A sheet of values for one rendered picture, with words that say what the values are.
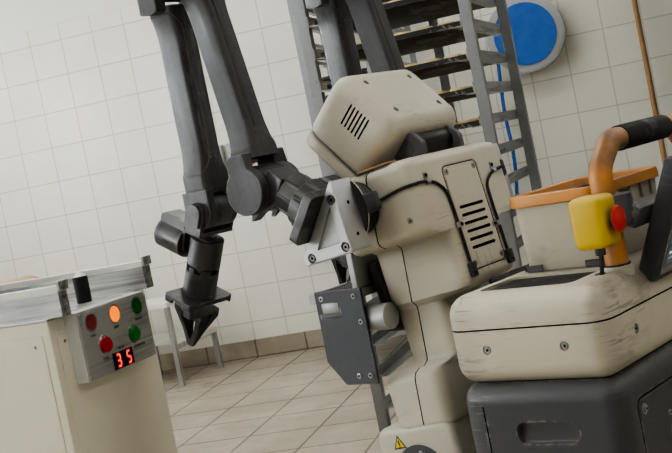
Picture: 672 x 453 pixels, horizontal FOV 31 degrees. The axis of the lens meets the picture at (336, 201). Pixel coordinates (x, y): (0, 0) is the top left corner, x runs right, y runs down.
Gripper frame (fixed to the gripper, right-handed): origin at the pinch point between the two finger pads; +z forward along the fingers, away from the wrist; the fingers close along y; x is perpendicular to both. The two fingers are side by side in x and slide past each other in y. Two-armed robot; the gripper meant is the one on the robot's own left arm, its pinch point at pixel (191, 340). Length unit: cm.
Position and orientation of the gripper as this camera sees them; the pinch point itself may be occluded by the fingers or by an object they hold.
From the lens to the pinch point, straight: 211.2
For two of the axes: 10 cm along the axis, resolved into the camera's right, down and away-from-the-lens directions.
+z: -1.8, 9.3, 3.2
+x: 7.6, 3.4, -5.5
